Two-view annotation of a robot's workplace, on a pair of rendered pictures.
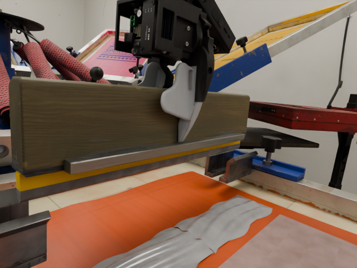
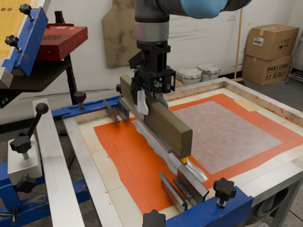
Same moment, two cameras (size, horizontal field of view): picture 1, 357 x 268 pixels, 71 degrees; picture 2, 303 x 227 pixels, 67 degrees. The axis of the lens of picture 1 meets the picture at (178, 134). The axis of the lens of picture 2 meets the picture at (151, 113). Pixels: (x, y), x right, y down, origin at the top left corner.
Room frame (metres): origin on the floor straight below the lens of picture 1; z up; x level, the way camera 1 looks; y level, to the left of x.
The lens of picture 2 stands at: (0.12, 0.51, 1.41)
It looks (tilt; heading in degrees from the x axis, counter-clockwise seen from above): 31 degrees down; 291
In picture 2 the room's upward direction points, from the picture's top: straight up
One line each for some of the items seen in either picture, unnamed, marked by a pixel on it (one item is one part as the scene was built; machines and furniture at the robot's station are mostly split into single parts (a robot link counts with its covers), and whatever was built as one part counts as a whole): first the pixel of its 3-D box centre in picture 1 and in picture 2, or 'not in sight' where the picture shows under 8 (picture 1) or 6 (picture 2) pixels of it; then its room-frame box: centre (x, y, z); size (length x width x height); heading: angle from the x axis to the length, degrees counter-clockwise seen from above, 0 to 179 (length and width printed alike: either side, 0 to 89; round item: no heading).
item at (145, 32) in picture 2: not in sight; (153, 31); (0.30, 0.02, 1.31); 0.08 x 0.08 x 0.05
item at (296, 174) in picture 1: (232, 165); (103, 109); (0.57, -0.14, 0.98); 0.30 x 0.05 x 0.07; 49
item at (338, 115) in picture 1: (306, 115); (43, 40); (1.35, -0.68, 1.06); 0.61 x 0.46 x 0.12; 109
